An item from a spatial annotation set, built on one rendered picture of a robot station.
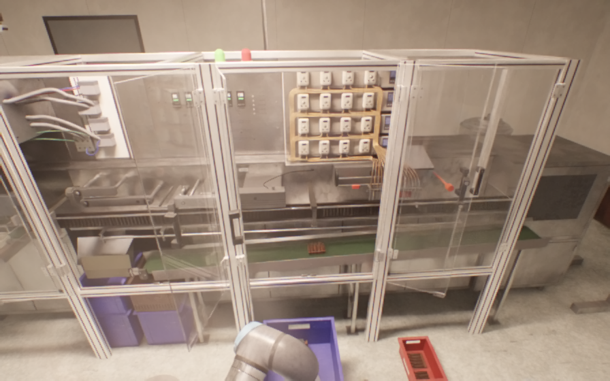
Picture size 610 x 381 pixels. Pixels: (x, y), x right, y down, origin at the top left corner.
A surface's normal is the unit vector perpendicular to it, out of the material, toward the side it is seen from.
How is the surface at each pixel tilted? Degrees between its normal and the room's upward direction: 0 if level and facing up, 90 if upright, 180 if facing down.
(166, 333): 90
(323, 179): 90
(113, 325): 90
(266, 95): 90
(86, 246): 57
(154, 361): 0
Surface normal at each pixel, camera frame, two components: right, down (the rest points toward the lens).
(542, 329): 0.00, -0.89
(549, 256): 0.07, 0.46
